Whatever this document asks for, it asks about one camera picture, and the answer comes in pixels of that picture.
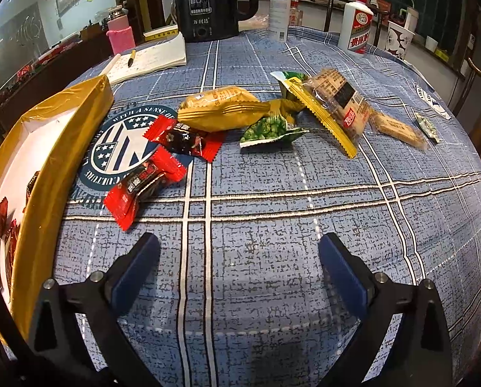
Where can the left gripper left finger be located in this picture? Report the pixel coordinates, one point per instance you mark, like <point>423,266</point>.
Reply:
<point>55,336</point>

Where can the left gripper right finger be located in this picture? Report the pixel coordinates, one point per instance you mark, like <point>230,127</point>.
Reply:
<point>421,353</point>

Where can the red candy pack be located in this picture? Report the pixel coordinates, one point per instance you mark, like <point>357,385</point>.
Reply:
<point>181,139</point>
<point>160,170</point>

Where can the small beige biscuit pack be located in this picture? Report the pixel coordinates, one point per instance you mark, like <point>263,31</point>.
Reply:
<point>384,124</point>

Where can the green pea snack pack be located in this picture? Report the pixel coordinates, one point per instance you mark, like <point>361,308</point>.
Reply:
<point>270,130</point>

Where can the clear cracker pack yellow edges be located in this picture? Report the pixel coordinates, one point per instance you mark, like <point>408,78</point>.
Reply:
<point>337,105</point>

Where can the yellow puffed snack bag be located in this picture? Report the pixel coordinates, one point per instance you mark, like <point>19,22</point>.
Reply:
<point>232,107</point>

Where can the gold cardboard tray box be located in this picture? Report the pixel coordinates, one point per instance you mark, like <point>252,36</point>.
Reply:
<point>39,159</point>

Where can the small green candy wrapper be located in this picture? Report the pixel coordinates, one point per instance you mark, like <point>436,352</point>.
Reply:
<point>427,127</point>

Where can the blue plaid tablecloth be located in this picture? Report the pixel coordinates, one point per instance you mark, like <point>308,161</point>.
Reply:
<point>239,297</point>

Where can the yellow black pen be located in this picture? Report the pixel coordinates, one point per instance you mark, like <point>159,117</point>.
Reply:
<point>131,58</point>

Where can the open white notebook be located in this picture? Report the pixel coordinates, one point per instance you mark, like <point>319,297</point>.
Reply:
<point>168,54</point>

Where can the white patterned paper cup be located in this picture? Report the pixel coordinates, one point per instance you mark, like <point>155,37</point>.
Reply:
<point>398,40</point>

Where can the pink sleeved thermos bottle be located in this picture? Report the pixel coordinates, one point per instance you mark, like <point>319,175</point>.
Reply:
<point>119,32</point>

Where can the yellow tape measure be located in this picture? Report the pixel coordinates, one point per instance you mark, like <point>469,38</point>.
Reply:
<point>164,32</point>

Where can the white red liquor bottle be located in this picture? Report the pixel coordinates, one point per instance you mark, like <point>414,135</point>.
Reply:
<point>355,31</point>

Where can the black electric kettle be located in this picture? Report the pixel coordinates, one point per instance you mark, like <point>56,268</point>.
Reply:
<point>208,20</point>

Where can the white spray bottle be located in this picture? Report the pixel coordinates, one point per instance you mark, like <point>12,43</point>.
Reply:
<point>279,12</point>

